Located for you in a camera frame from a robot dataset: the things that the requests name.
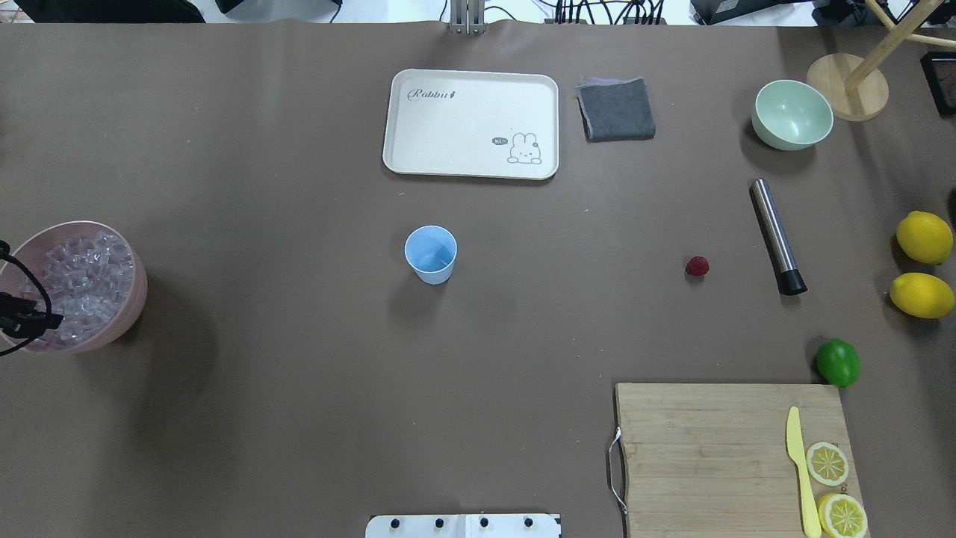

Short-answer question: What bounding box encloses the lemon slice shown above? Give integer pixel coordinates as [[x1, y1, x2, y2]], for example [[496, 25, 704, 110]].
[[817, 493, 869, 537], [806, 442, 850, 486]]

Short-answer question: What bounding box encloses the black glass rack tray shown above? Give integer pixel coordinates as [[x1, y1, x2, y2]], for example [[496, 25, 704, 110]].
[[919, 52, 955, 116]]

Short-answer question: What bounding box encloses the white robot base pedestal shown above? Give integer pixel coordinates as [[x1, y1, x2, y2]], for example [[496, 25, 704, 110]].
[[364, 512, 563, 537]]

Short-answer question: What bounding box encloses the wooden cutting board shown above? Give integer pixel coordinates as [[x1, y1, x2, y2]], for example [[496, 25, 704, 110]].
[[614, 383, 854, 537]]

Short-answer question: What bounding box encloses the steel muddler black tip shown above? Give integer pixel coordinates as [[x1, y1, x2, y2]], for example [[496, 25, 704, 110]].
[[750, 178, 808, 296]]

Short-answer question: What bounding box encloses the cream rabbit tray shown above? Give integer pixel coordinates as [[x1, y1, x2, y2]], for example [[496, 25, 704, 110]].
[[382, 69, 559, 181]]

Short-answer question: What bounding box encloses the yellow lemon near scoop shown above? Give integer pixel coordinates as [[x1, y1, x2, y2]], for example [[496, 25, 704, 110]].
[[896, 211, 954, 265]]

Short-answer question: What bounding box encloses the yellow plastic knife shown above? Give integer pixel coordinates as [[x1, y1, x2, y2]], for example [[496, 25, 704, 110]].
[[785, 406, 822, 537]]

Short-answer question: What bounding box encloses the wooden cup tree stand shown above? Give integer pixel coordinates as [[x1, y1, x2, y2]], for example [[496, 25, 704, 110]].
[[807, 1, 955, 122]]

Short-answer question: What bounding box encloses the yellow lemon near lime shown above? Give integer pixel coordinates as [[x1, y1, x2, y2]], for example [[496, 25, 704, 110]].
[[889, 272, 955, 319]]

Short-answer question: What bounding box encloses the grey folded cloth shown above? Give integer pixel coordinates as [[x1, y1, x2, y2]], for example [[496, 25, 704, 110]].
[[576, 76, 657, 143]]

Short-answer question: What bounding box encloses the pink bowl of ice cubes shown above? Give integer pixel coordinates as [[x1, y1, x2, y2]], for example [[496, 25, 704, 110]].
[[2, 220, 148, 355]]

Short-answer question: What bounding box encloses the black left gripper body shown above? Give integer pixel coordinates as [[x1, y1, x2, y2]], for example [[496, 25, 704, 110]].
[[1, 293, 38, 339]]

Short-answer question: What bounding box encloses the light blue plastic cup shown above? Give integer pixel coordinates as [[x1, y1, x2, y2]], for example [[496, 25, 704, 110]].
[[404, 225, 458, 285]]

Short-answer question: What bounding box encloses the mint green bowl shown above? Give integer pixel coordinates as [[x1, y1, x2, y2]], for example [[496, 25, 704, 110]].
[[751, 79, 834, 151]]

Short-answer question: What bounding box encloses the green lime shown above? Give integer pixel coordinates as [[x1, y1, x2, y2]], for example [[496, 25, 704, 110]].
[[815, 338, 861, 389]]

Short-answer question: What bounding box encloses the lemon slice upper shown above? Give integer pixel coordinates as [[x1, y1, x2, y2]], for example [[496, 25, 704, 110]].
[[806, 442, 850, 486]]

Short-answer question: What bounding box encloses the lemon slice lower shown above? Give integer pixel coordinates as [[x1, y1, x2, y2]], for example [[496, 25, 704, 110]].
[[817, 493, 869, 537]]

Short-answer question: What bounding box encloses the aluminium frame post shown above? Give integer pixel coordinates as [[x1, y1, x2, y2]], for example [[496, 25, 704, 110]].
[[448, 0, 487, 35]]

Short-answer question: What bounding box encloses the red strawberry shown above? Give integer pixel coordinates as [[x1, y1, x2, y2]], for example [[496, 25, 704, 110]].
[[684, 256, 710, 278]]

